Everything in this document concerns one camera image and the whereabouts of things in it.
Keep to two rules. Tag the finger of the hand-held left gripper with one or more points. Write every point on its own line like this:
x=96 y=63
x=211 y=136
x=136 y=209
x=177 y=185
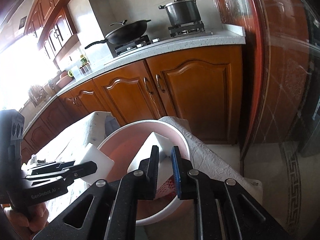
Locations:
x=50 y=165
x=82 y=170

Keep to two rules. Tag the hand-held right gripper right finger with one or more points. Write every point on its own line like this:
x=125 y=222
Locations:
x=176 y=172

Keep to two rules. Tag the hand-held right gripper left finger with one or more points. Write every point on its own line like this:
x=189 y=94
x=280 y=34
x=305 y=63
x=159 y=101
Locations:
x=152 y=165

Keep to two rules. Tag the white foam block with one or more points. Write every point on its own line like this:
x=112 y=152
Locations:
x=142 y=152
x=100 y=155

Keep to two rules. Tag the white tissue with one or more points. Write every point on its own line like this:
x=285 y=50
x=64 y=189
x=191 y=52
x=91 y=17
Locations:
x=33 y=159

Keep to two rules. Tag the pink plastic bucket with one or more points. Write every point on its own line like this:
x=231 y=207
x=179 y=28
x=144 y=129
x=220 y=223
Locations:
x=120 y=145

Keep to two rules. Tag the person's left hand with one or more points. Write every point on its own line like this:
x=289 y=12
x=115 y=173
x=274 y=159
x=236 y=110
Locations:
x=37 y=217

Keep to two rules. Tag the red foam net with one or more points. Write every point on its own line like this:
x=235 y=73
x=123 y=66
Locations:
x=166 y=187

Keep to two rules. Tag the white patterned tablecloth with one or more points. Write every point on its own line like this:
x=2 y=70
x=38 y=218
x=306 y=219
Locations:
x=215 y=160

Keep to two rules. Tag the utensil rack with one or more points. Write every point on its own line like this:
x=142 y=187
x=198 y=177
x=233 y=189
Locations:
x=37 y=92

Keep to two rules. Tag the wooden base cabinets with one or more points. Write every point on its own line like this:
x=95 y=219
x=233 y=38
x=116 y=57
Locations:
x=200 y=92

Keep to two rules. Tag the pink clay pot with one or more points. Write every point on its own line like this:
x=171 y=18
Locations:
x=64 y=79

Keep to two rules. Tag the clear glass jar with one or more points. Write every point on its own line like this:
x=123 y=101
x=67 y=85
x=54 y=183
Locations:
x=85 y=69

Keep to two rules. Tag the green jar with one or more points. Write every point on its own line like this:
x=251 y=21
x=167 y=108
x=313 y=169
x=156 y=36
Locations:
x=83 y=60

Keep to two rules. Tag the speckled white kitchen countertop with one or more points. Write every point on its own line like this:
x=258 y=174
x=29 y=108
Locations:
x=175 y=47

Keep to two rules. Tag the gas stove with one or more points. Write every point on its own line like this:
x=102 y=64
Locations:
x=142 y=45

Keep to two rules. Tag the black wok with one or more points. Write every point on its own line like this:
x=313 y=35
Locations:
x=127 y=31

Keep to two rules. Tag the steel stockpot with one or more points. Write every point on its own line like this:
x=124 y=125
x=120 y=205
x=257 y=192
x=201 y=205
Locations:
x=182 y=12

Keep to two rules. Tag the dark wall plate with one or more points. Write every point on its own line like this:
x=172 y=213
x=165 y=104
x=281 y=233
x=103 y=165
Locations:
x=23 y=22

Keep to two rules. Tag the red wooden door frame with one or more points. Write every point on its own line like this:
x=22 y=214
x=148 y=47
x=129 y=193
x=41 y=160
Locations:
x=255 y=55

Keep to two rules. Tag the wooden wall cabinets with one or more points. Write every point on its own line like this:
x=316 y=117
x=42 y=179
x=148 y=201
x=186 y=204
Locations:
x=47 y=0

